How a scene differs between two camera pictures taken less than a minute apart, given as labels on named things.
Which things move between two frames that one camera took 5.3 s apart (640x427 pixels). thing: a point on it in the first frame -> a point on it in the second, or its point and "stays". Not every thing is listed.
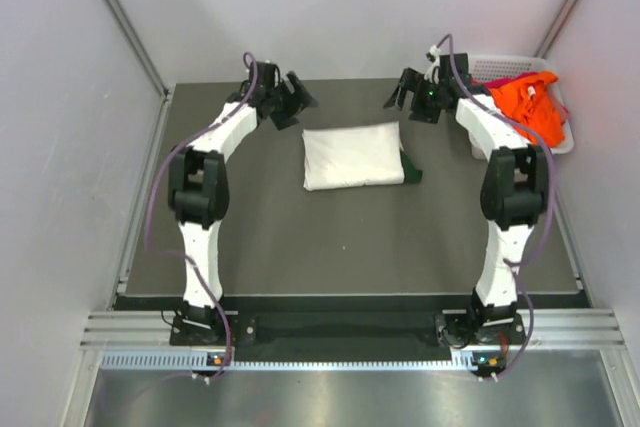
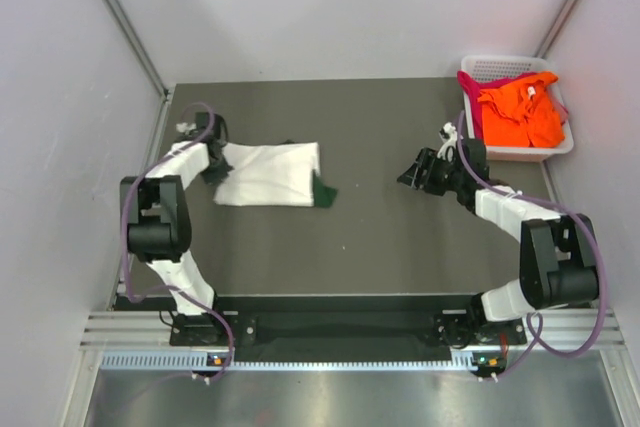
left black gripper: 296,102 -> 219,175
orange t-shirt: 532,102 stays
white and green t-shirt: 355,155 -> 278,174
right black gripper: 414,83 -> 427,160
